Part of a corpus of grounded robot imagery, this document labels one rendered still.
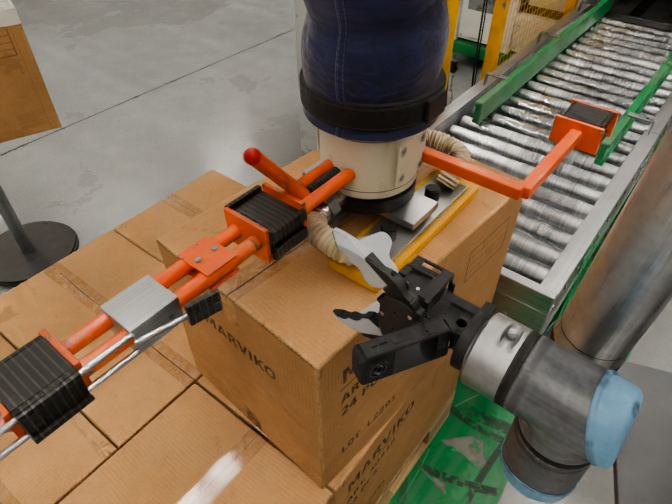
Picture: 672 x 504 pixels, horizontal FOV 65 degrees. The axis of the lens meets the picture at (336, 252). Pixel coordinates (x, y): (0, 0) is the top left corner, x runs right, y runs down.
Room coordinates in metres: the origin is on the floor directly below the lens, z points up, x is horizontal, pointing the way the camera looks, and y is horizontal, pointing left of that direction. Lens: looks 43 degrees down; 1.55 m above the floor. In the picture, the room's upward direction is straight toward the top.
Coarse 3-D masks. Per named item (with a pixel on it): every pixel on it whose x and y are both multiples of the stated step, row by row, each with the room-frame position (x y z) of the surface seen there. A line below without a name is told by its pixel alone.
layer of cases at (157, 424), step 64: (192, 192) 1.36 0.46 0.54; (128, 256) 1.06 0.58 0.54; (0, 320) 0.83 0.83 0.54; (64, 320) 0.83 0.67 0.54; (128, 384) 0.65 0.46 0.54; (192, 384) 0.66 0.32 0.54; (448, 384) 0.82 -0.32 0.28; (0, 448) 0.50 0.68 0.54; (64, 448) 0.50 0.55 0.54; (128, 448) 0.50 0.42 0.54; (192, 448) 0.50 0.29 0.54; (256, 448) 0.50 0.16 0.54; (384, 448) 0.56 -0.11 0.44
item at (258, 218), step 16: (256, 192) 0.63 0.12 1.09; (272, 192) 0.62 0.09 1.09; (224, 208) 0.58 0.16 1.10; (240, 208) 0.59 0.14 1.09; (256, 208) 0.59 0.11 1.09; (272, 208) 0.59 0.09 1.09; (288, 208) 0.59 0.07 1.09; (304, 208) 0.58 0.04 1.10; (240, 224) 0.56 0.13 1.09; (256, 224) 0.54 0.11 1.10; (272, 224) 0.56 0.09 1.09; (288, 224) 0.55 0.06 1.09; (304, 224) 0.59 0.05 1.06; (240, 240) 0.56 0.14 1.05; (272, 240) 0.53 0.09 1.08; (288, 240) 0.55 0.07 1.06
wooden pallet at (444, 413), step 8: (448, 400) 0.85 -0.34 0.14; (448, 408) 0.87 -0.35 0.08; (440, 416) 0.82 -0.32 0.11; (432, 424) 0.78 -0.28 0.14; (440, 424) 0.84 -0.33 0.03; (432, 432) 0.79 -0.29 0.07; (424, 440) 0.78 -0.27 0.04; (416, 448) 0.71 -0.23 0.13; (424, 448) 0.76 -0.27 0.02; (416, 456) 0.74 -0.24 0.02; (408, 464) 0.71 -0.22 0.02; (400, 472) 0.69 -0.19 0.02; (408, 472) 0.69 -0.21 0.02; (392, 480) 0.61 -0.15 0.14; (400, 480) 0.66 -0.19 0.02; (392, 488) 0.64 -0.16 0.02; (384, 496) 0.62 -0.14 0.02; (392, 496) 0.62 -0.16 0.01
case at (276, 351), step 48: (240, 192) 0.82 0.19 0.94; (480, 192) 0.82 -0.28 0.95; (192, 240) 0.68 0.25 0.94; (432, 240) 0.68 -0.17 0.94; (480, 240) 0.74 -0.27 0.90; (240, 288) 0.57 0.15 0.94; (288, 288) 0.57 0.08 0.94; (336, 288) 0.57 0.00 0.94; (480, 288) 0.78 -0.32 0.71; (192, 336) 0.67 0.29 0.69; (240, 336) 0.54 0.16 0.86; (288, 336) 0.47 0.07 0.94; (336, 336) 0.47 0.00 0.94; (240, 384) 0.57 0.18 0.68; (288, 384) 0.46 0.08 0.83; (336, 384) 0.45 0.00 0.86; (384, 384) 0.54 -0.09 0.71; (288, 432) 0.47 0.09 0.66; (336, 432) 0.45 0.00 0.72
